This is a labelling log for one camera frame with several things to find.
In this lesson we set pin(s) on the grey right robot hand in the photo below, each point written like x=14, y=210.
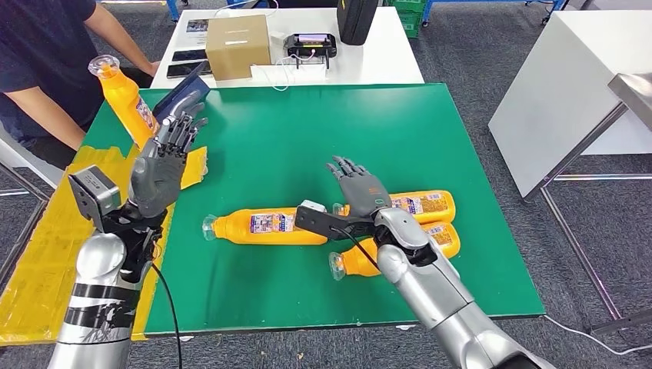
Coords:
x=366, y=193

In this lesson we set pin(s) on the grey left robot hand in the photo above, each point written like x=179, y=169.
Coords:
x=158, y=183

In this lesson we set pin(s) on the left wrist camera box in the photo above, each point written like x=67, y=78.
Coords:
x=94, y=196

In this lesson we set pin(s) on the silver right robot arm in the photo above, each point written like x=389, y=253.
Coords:
x=433, y=290

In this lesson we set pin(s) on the steel frame table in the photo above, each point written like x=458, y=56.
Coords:
x=631, y=94

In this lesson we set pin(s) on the white flat box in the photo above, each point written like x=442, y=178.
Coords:
x=305, y=74

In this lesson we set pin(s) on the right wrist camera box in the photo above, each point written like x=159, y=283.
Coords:
x=316, y=221

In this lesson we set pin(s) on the large white side table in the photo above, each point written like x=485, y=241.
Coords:
x=560, y=91

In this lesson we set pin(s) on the black smartphone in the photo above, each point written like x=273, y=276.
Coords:
x=183, y=70
x=188, y=55

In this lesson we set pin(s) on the green table mat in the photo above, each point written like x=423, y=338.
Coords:
x=305, y=127

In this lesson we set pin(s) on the dark blue box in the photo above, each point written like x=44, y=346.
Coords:
x=188, y=91

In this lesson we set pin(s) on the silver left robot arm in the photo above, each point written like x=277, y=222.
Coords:
x=99, y=254

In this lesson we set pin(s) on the green plastic crate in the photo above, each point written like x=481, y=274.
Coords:
x=407, y=20

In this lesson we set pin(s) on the yellow taped sheet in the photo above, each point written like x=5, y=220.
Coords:
x=40, y=265

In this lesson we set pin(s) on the black zip case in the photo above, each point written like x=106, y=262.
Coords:
x=356, y=20

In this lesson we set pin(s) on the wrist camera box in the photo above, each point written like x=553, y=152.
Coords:
x=94, y=196
x=316, y=221

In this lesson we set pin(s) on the white chair seat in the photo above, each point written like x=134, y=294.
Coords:
x=30, y=162

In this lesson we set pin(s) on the person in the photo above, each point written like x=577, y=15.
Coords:
x=40, y=51

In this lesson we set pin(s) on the black controller with screen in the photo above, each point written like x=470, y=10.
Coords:
x=309, y=46

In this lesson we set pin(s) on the orange bottle with clear cap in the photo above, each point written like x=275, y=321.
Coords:
x=433, y=203
x=125, y=102
x=356, y=262
x=254, y=229

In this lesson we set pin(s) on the brown cardboard box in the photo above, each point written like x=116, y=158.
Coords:
x=237, y=48

